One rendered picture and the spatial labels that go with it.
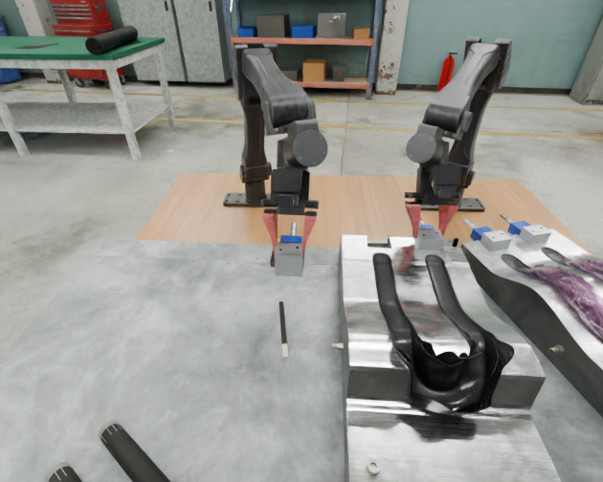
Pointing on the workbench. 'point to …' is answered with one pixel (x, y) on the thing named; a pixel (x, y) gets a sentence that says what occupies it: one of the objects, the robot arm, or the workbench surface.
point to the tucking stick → (283, 330)
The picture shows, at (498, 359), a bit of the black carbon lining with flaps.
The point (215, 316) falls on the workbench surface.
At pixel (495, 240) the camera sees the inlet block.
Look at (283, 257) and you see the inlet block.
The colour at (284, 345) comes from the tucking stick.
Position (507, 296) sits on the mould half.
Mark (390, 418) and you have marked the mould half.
